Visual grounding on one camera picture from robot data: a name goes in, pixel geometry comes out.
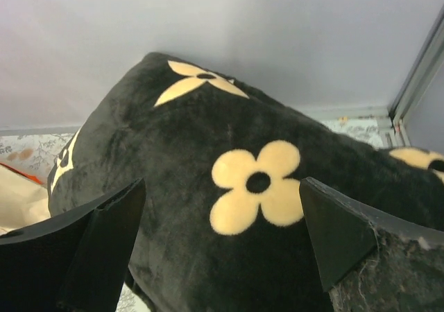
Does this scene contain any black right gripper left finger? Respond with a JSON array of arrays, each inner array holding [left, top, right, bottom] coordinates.
[[1, 179, 146, 311]]

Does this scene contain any black plush flower pillow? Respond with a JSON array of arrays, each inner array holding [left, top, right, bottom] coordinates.
[[48, 52, 443, 311]]

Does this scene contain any beige canvas tote bag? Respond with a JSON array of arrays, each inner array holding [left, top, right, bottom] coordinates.
[[1, 164, 51, 235]]

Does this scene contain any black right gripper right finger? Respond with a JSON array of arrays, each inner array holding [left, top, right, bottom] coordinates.
[[300, 177, 443, 311]]

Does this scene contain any aluminium corner frame post right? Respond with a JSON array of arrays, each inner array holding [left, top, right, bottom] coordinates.
[[385, 10, 443, 147]]

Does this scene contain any floral patterned table cloth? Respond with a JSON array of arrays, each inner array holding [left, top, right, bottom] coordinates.
[[0, 116, 395, 312]]

